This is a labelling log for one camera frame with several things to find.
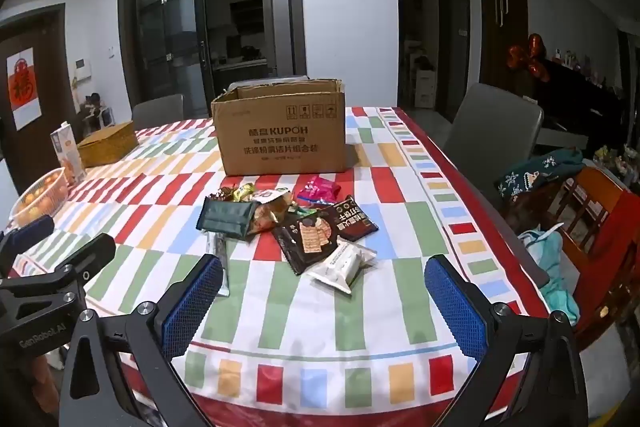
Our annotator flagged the brown cardboard box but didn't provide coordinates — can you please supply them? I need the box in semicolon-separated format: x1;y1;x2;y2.
210;78;349;176

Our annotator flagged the yellow chips packet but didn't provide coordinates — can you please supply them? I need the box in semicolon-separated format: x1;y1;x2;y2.
250;189;293;235

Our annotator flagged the black packet with white print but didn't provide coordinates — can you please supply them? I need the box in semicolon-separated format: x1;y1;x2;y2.
327;195;379;241

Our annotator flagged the pile of oranges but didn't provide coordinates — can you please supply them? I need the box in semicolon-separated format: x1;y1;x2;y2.
17;172;68;220

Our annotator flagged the small white shelf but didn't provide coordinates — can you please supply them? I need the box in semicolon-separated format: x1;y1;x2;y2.
80;92;117;128

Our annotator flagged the teal cloth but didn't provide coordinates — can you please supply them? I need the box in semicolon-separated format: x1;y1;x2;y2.
520;229;581;323

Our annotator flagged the white plastic fruit basket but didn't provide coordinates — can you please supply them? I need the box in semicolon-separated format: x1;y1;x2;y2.
9;168;70;228

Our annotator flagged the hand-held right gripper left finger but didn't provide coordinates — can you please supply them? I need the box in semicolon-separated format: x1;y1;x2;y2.
57;253;226;427

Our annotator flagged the grey dining chair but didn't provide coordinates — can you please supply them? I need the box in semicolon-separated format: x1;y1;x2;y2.
442;83;544;208
131;94;186;131

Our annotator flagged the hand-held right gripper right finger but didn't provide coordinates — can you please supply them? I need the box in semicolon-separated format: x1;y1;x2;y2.
424;254;590;427

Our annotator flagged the glass sliding door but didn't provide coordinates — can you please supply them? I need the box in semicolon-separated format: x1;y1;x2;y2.
120;0;301;118

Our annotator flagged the colourful checked tablecloth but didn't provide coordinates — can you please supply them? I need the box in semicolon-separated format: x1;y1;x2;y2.
0;106;551;427

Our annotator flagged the red foil balloon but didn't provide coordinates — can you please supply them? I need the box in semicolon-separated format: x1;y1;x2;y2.
506;33;551;82

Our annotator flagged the green knitted garment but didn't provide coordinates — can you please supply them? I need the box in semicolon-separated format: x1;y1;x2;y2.
495;148;586;202

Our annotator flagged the dark brown door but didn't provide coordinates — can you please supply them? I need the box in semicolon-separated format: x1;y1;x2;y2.
0;4;76;192

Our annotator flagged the brown wardrobe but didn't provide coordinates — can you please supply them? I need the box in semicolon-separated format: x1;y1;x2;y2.
475;0;530;98

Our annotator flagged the silver stick packet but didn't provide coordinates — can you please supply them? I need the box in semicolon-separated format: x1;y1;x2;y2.
212;232;231;298

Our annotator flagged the white snack packet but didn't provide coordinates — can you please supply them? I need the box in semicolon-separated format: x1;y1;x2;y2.
306;237;377;294

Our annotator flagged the dark green snack packet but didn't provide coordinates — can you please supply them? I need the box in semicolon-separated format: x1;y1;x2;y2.
196;197;260;240

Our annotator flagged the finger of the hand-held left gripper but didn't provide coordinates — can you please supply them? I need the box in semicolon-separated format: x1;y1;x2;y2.
0;215;55;275
54;233;117;294

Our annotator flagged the white and orange drink carton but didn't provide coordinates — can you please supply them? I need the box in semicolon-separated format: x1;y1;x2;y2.
50;122;87;186

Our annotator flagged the dark sideboard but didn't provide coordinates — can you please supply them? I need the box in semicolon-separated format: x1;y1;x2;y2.
530;57;631;148

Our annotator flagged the black cookie packet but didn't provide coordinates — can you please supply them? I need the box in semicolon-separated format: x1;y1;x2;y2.
271;207;351;276

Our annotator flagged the orange wooden chair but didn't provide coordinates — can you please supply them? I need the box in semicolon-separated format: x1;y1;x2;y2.
550;164;640;353

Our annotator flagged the red and white door poster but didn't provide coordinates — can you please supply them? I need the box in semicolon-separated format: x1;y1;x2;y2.
6;47;42;131

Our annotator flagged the pink snack packet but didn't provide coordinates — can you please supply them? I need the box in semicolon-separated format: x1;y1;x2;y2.
297;174;341;205

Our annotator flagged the woven straw basket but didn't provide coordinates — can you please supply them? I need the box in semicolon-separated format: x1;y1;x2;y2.
76;121;139;168

